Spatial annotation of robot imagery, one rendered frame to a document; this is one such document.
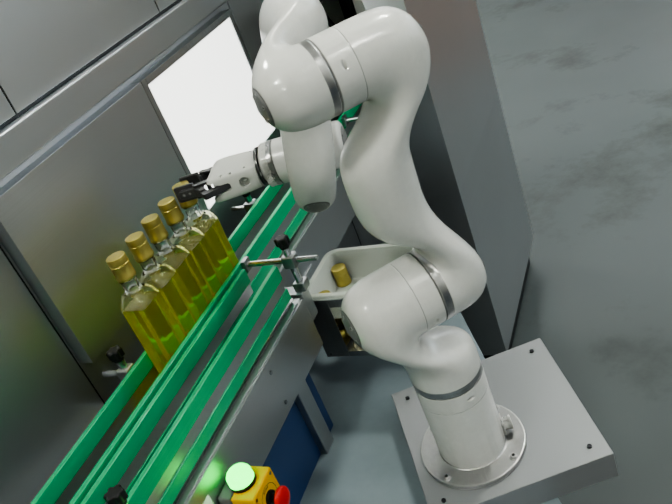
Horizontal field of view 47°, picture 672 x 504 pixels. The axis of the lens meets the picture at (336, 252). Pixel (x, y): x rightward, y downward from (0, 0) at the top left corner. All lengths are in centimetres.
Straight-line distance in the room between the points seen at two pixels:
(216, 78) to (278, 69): 96
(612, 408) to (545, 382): 109
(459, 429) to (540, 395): 23
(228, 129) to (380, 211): 90
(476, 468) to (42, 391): 76
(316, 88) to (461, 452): 71
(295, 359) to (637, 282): 181
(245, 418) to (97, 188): 51
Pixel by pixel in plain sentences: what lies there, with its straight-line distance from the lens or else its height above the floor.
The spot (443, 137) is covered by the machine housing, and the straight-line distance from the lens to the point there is 223.
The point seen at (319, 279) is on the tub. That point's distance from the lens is 165.
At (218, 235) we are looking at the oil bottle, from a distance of 152.
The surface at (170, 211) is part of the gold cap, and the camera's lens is 144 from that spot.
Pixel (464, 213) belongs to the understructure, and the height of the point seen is 68.
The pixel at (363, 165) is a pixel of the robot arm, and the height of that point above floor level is 143.
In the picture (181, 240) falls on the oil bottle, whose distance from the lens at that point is 145.
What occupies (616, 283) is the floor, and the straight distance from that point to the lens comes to 306.
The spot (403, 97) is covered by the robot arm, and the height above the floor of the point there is 150.
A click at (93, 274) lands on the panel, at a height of 127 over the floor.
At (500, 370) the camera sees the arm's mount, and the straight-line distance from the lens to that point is 155.
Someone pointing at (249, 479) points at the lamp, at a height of 101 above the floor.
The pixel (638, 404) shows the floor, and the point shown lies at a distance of 259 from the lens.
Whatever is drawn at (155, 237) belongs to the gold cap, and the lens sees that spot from 141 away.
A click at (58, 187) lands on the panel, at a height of 144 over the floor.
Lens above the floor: 184
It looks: 29 degrees down
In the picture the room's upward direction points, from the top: 22 degrees counter-clockwise
